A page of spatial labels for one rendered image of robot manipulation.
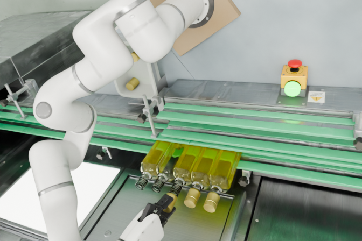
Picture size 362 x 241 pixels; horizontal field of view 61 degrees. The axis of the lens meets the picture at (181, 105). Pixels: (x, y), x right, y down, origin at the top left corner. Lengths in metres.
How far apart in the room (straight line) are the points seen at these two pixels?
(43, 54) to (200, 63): 0.98
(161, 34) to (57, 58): 1.21
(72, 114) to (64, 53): 1.12
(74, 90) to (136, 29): 0.22
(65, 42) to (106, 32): 1.18
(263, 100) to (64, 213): 0.63
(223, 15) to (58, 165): 0.61
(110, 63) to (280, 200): 0.69
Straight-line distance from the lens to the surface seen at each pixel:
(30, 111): 1.52
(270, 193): 1.12
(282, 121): 0.92
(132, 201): 1.12
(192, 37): 1.02
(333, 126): 0.91
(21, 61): 1.72
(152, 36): 0.71
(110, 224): 1.09
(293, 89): 0.94
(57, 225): 0.88
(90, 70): 0.77
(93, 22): 0.73
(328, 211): 1.09
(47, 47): 1.82
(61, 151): 0.84
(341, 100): 0.98
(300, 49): 0.99
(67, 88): 0.80
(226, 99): 0.99
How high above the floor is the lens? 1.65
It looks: 47 degrees down
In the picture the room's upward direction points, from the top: 146 degrees counter-clockwise
